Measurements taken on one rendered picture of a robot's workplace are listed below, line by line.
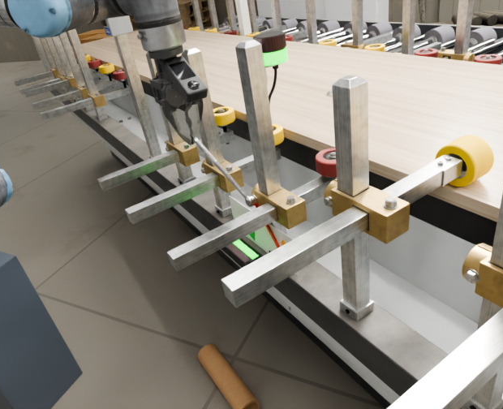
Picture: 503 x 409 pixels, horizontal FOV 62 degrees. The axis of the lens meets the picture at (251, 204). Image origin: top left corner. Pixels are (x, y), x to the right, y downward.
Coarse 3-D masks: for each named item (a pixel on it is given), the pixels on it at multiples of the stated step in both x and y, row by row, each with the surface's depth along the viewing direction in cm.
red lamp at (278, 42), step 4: (284, 32) 76; (280, 36) 74; (284, 36) 75; (256, 40) 75; (260, 40) 74; (264, 40) 74; (268, 40) 74; (272, 40) 74; (276, 40) 74; (280, 40) 75; (284, 40) 76; (264, 44) 74; (268, 44) 74; (272, 44) 74; (276, 44) 75; (280, 44) 75; (284, 44) 76; (264, 48) 75; (268, 48) 75; (272, 48) 75; (276, 48) 75; (280, 48) 75
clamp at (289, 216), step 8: (256, 184) 93; (256, 192) 91; (280, 192) 89; (288, 192) 88; (264, 200) 89; (272, 200) 86; (280, 200) 86; (296, 200) 85; (304, 200) 85; (280, 208) 84; (288, 208) 83; (296, 208) 84; (304, 208) 85; (280, 216) 86; (288, 216) 84; (296, 216) 85; (304, 216) 86; (288, 224) 85; (296, 224) 86
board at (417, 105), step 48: (96, 48) 286; (288, 48) 193; (336, 48) 178; (240, 96) 141; (288, 96) 133; (384, 96) 120; (432, 96) 114; (480, 96) 109; (384, 144) 93; (432, 144) 90; (432, 192) 78; (480, 192) 72
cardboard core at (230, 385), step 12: (204, 348) 156; (216, 348) 158; (204, 360) 153; (216, 360) 151; (216, 372) 147; (228, 372) 146; (216, 384) 147; (228, 384) 142; (240, 384) 142; (228, 396) 140; (240, 396) 137; (252, 396) 138; (240, 408) 135; (252, 408) 140
